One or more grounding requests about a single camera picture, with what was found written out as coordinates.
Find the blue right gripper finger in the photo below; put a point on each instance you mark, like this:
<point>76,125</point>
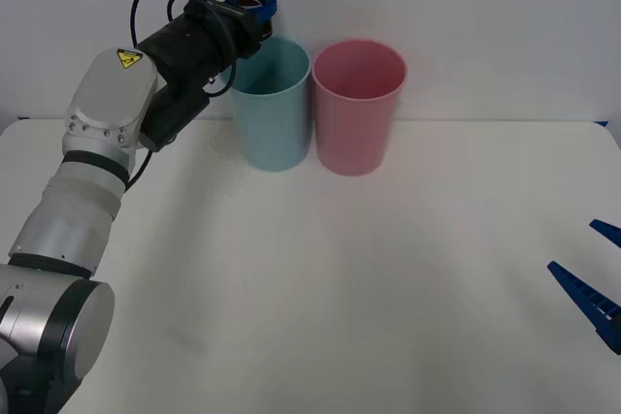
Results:
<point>589,300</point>
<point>609,232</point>

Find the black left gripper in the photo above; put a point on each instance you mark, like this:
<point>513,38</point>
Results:
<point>240,31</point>

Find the silver and black left arm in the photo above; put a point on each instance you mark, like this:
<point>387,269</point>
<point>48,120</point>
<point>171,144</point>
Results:
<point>107,94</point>

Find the pale blue plastic bin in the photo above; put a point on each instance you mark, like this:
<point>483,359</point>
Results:
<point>271,128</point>

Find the pink plastic bin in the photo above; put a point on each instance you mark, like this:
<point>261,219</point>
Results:
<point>351,133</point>

